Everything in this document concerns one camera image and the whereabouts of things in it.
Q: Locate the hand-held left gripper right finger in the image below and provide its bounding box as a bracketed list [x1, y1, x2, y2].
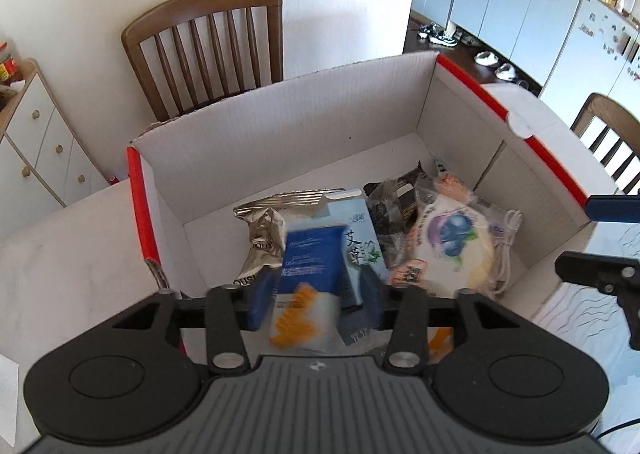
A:
[361, 268, 551, 371]

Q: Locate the red can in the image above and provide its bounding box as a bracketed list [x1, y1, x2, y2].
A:
[0, 41, 19, 85]

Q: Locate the blue cracker packet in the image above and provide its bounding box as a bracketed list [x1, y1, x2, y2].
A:
[267, 226, 351, 352]

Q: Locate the red cardboard box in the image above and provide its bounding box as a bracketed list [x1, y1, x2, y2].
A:
[126, 51, 618, 370]

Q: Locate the wooden chair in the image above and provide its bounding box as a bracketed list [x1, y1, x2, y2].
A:
[121, 0, 284, 122]
[570, 92, 640, 195]

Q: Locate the black cable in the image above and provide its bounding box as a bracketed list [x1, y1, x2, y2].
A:
[592, 421, 640, 439]

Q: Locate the blue white packet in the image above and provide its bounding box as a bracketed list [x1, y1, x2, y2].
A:
[340, 304, 456, 365]

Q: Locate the silver foil packet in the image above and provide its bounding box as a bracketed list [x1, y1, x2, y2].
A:
[234, 189, 363, 285]

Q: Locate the black snack packet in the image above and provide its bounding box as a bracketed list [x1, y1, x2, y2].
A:
[364, 161, 436, 265]

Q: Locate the white cable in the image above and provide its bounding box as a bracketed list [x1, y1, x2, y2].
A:
[487, 210, 525, 295]

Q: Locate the white side cabinet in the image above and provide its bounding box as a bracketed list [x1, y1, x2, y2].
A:
[0, 59, 111, 235]

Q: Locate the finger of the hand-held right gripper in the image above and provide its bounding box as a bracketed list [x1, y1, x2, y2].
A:
[584, 194, 640, 224]
[555, 251, 640, 350]

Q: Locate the white paper sheet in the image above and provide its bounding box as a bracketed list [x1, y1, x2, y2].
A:
[0, 354, 21, 435]

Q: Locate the light blue carton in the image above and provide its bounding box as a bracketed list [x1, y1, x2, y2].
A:
[285, 198, 391, 315]

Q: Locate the white snack packet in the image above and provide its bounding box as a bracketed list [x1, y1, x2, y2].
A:
[430, 173, 476, 205]

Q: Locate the blueberry bread packet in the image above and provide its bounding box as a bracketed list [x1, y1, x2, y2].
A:
[390, 194, 501, 300]

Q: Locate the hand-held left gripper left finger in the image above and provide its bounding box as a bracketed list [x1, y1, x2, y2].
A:
[85, 274, 277, 376]

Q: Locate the light blue sticker cabinet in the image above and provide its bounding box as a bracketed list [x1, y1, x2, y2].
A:
[540, 0, 640, 145]

